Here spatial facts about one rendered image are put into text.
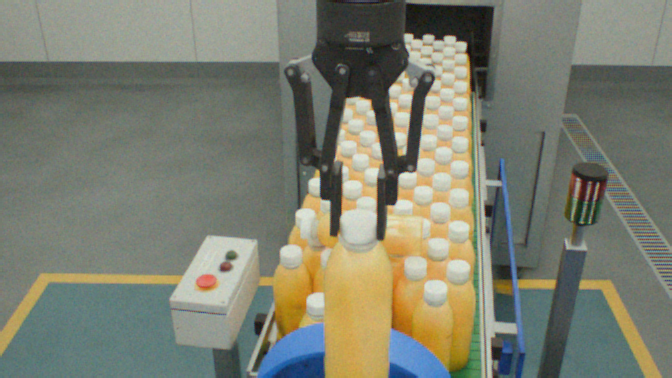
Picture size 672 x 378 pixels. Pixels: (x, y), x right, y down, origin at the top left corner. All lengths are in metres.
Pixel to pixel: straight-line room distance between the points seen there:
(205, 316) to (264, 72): 4.14
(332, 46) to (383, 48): 0.04
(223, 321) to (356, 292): 0.52
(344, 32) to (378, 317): 0.30
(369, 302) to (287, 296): 0.57
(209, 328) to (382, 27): 0.76
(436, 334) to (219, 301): 0.37
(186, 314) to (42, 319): 1.90
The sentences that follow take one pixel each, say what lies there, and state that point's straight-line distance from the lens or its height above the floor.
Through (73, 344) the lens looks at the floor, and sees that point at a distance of 2.88.
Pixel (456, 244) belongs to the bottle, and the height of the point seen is 1.09.
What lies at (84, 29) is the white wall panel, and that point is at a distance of 5.48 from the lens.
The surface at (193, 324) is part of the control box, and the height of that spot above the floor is 1.05.
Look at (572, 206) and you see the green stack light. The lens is 1.28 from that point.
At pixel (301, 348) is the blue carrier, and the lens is 0.88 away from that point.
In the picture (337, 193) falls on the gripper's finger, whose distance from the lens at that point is 0.64.
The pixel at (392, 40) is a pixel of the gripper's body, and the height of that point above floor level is 1.65.
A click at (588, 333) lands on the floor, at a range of 2.90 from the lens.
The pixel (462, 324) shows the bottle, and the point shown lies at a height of 1.01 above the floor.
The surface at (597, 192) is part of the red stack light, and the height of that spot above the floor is 1.23.
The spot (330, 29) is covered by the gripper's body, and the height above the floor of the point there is 1.66.
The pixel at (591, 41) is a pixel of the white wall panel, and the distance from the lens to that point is 5.40.
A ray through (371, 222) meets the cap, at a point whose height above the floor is 1.46.
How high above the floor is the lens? 1.82
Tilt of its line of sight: 29 degrees down
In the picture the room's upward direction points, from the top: straight up
